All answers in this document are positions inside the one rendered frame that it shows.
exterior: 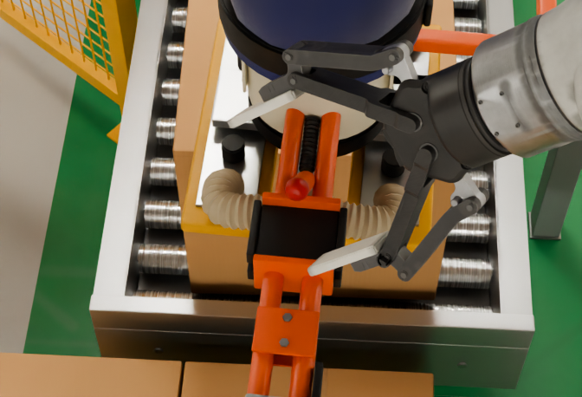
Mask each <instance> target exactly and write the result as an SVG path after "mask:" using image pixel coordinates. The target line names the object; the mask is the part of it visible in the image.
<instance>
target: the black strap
mask: <svg viewBox="0 0 582 397"><path fill-rule="evenodd" d="M217 2H218V10H219V17H220V20H221V23H222V25H223V29H224V31H225V33H226V34H227V36H228V38H229V39H230V41H231V42H232V43H233V44H234V45H235V47H236V48H237V49H238V50H239V51H240V52H241V53H242V54H243V55H245V56H246V57H247V58H248V59H250V60H251V61H252V62H253V63H255V64H257V65H258V66H260V67H262V68H264V69H266V70H268V71H270V72H272V73H275V74H277V75H281V76H283V75H285V74H286V73H287V72H288V65H287V64H286V63H285V62H284V61H283V59H282V53H283V51H284V50H285V49H281V48H278V47H276V46H272V45H270V44H268V43H267V42H265V41H263V40H262V39H261V38H260V37H258V36H257V35H255V34H254V33H253V32H251V31H250V30H249V29H247V28H246V27H245V26H244V25H243V24H242V23H241V22H240V21H239V20H238V19H237V16H236V13H235V10H234V8H233V5H232V2H231V0H217ZM432 10H433V0H415V2H414V4H413V5H412V7H411V10H410V12H409V14H408V15H407V16H406V17H405V18H404V19H403V20H402V21H401V22H399V23H398V24H397V25H396V26H395V27H394V28H393V29H391V30H390V31H389V32H388V33H386V34H385V35H384V36H382V37H381V38H379V39H378V40H376V41H373V42H369V43H367V44H366V45H378V46H386V45H389V44H392V43H395V42H399V41H402V40H408V41H410V42H411V43H414V41H415V40H416V38H417V36H418V35H419V32H420V30H421V28H422V26H423V24H424V26H425V27H429V26H430V23H431V16H432ZM323 69H325V70H328V71H331V72H334V73H336V74H339V75H343V76H346V77H349V78H352V79H356V78H360V77H363V76H366V75H369V74H372V73H374V72H377V71H378V70H374V71H363V70H352V69H342V68H323Z"/></svg>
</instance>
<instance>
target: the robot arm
mask: <svg viewBox="0 0 582 397"><path fill-rule="evenodd" d="M413 49H414V48H413V44H412V43H411V42H410V41H408V40H402V41H399V42H395V43H392V44H389V45H386V46H378V45H365V44H353V43H341V42H317V41H305V40H302V41H299V42H298V43H296V44H294V45H293V46H291V47H290V48H288V49H286V50H284V51H283V53H282V59H283V61H284V62H285V63H286V64H287V65H288V72H287V73H286V74H285V75H283V76H281V77H279V78H277V79H275V80H273V81H271V82H269V83H267V84H266V85H264V86H263V87H261V89H260V90H259V91H258V93H259V94H260V96H261V97H262V101H260V102H258V103H256V104H255V105H253V106H251V107H247V108H245V109H244V110H243V111H242V112H240V113H239V114H237V115H235V116H234V117H232V118H231V119H229V120H228V124H229V126H230V128H234V127H238V126H240V125H242V124H243V123H245V122H247V121H249V120H253V119H254V118H256V117H258V116H260V115H263V114H265V113H267V112H269V111H271V110H274V109H276V108H278V107H280V106H282V105H284V104H287V103H289V102H290V101H293V100H295V99H297V98H298V97H300V96H301V95H303V94H305V93H308V94H312V95H315V96H317V97H320V98H322V99H325V100H328V101H332V102H334V103H337V104H340V105H342V106H345V107H349V108H351V109H354V110H357V111H360V112H362V113H364V114H365V116H366V117H368V118H370V119H373V120H377V121H379V122H382V123H383V125H384V129H383V130H382V133H383V135H384V137H385V139H386V140H387V141H388V142H389V144H390V145H391V146H392V147H393V150H394V153H395V157H396V160H397V162H398V164H399V165H400V167H401V166H403V167H404V168H405V169H407V170H408V171H410V172H411V173H410V176H409V178H408V180H407V182H406V185H405V187H404V195H403V197H402V199H401V202H400V205H399V207H398V210H397V213H396V215H395V218H394V219H393V222H392V224H391V228H390V230H389V231H385V232H383V233H380V234H378V235H375V236H372V237H370V238H366V239H363V240H360V241H358V242H356V243H353V244H349V245H347V246H344V247H341V248H338V249H337V250H334V251H329V252H327V253H325V254H323V255H322V256H320V257H319V258H318V259H317V260H316V261H315V262H314V263H313V264H312V265H311V266H309V267H308V268H307V272H308V274H309V275H310V276H312V277H313V276H316V275H318V274H320V273H323V272H326V271H329V270H333V269H336V268H338V267H340V266H343V265H346V264H351V266H352V268H353V270H354V271H356V272H361V271H364V270H369V269H371V268H374V267H377V266H379V267H381V268H387V267H389V266H390V265H391V266H393V267H394V268H395V269H396V270H397V271H398V277H399V279H400V280H402V281H404V282H408V281H410V280H411V279H412V278H413V277H414V275H415V274H416V273H417V272H418V271H419V270H420V269H421V268H422V267H423V265H424V264H425V263H426V262H427V260H428V259H429V258H430V257H431V255H432V254H433V253H434V252H435V251H436V249H437V248H438V247H439V246H440V244H441V243H442V242H443V241H444V239H445V238H446V237H447V236H448V235H449V234H450V233H451V232H452V230H453V229H454V228H455V227H456V225H457V224H458V223H459V222H460V221H462V220H464V219H465V218H468V217H470V216H472V215H474V214H476V213H477V212H478V211H479V210H480V209H481V207H482V206H483V205H484V204H485V203H486V202H487V201H488V199H489V193H488V190H487V189H485V188H483V187H479V188H477V186H476V184H475V182H474V181H473V179H472V178H471V177H470V176H469V174H468V172H469V170H471V169H473V168H476V167H478V166H482V165H485V164H487V163H489V162H492V161H494V160H497V159H500V158H503V157H506V156H508V155H510V154H514V155H517V156H519V157H522V158H530V157H532V156H534V155H537V154H539V153H543V152H545V151H548V150H552V149H553V148H557V147H560V146H564V145H566V144H569V143H571V142H574V141H579V140H582V0H565V1H564V2H563V3H561V4H559V5H558V6H557V7H555V8H553V9H551V10H549V11H548V12H546V13H544V14H539V15H537V16H534V17H532V18H530V19H528V20H527V21H526V22H524V23H522V24H519V25H517V26H515V27H513V28H511V29H508V30H506V31H503V32H501V33H500V34H498V35H496V36H492V37H490V38H489V39H486V40H484V41H483V42H481V43H480V44H479V45H478V46H477V47H476V49H475V53H474V54H473V56H471V57H470V58H468V59H466V60H463V61H461V62H458V63H456V64H454V65H452V66H449V67H447V68H445V69H442V70H440V71H438V72H436V73H434V74H432V75H418V74H417V72H416V70H415V68H414V65H413V62H412V60H411V57H410V54H411V53H412V52H413ZM319 67H320V68H319ZM323 68H342V69H352V70H363V71H374V70H380V69H382V73H383V74H384V75H394V76H396V77H398V78H399V80H400V81H401V83H400V85H399V86H398V89H397V90H394V89H391V88H377V87H374V86H373V85H370V84H367V83H364V82H362V81H357V80H354V79H352V78H349V77H346V76H343V75H339V74H336V73H334V72H331V71H328V70H325V69H323ZM436 179H437V180H441V181H443V182H447V183H454V185H455V188H456V189H455V191H454V192H453V193H452V194H451V196H450V203H451V207H450V208H449V209H448V210H447V211H446V212H445V213H444V214H443V215H442V216H441V217H440V219H439V220H438V221H437V222H436V224H435V225H434V226H433V227H432V229H431V230H430V231H429V233H428V234H427V235H426V236H425V237H424V239H423V240H422V241H421V243H420V244H419V245H418V246H417V248H416V249H415V250H414V251H413V252H412V253H411V252H410V251H409V250H408V249H407V248H406V247H407V244H408V243H409V240H410V238H411V234H412V232H413V230H414V228H415V225H416V223H417V220H418V217H419V215H420V212H421V210H422V209H423V206H424V202H425V200H426V198H427V196H428V193H429V191H430V188H431V186H432V184H433V183H434V181H435V180H436Z"/></svg>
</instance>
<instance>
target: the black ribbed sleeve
mask: <svg viewBox="0 0 582 397"><path fill-rule="evenodd" d="M304 126H305V127H304V132H303V137H302V138H303V141H302V146H301V148H302V149H301V158H300V164H299V165H300V167H299V171H300V172H302V171H309V172H311V173H314V167H315V164H314V163H315V161H316V160H315V159H316V153H317V152H316V150H317V148H318V147H317V145H318V139H319V138H318V136H319V131H320V130H319V128H320V119H319V118H317V117H314V116H308V117H307V118H306V119H305V124H304Z"/></svg>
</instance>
